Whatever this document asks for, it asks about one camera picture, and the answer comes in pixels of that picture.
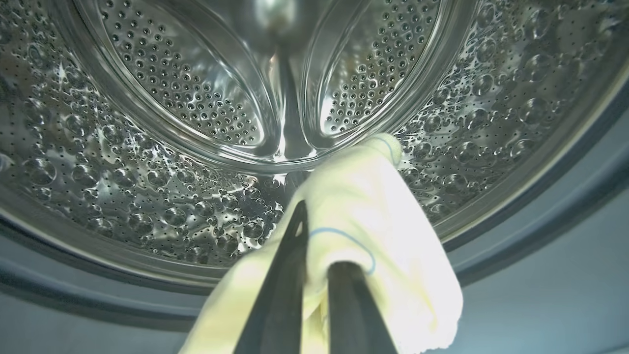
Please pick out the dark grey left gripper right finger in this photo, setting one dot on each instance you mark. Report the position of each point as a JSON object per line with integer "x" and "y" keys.
{"x": 354, "y": 314}

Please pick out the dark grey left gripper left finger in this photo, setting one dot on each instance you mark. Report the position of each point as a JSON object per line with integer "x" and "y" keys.
{"x": 280, "y": 295}

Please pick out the pale yellow garment blue trim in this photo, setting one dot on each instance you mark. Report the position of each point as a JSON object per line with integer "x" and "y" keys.
{"x": 373, "y": 206}

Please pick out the grey rubber door gasket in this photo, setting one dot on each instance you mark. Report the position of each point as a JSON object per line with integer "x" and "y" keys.
{"x": 550, "y": 295}

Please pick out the white front-load washing machine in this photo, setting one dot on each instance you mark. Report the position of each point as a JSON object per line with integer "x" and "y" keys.
{"x": 580, "y": 314}

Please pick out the perforated steel washer drum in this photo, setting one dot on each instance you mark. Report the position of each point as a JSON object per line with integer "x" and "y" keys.
{"x": 147, "y": 147}

